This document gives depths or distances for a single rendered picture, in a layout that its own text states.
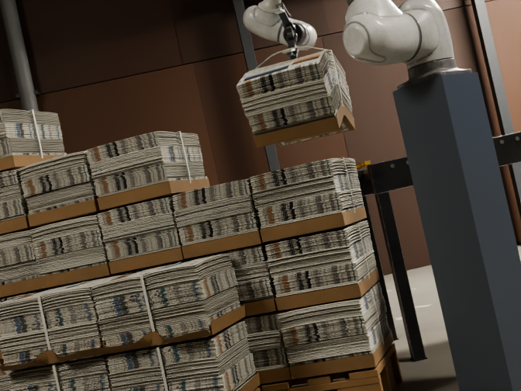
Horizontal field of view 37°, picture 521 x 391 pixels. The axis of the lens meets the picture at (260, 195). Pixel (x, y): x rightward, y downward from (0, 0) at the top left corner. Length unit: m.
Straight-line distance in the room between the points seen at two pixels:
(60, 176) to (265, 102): 0.83
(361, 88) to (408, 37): 3.95
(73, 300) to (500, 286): 1.34
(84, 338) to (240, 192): 0.69
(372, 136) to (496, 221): 3.87
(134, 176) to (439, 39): 1.12
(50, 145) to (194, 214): 0.83
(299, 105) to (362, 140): 3.86
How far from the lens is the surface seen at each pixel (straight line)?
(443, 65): 2.56
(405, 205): 6.39
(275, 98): 2.51
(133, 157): 2.74
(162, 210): 2.70
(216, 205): 2.62
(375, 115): 6.39
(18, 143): 3.05
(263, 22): 3.01
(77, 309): 2.56
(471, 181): 2.49
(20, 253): 3.01
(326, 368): 2.59
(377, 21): 2.41
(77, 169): 2.85
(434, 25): 2.57
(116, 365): 2.53
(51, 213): 2.92
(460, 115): 2.52
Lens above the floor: 0.70
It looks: 1 degrees up
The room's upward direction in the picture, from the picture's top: 12 degrees counter-clockwise
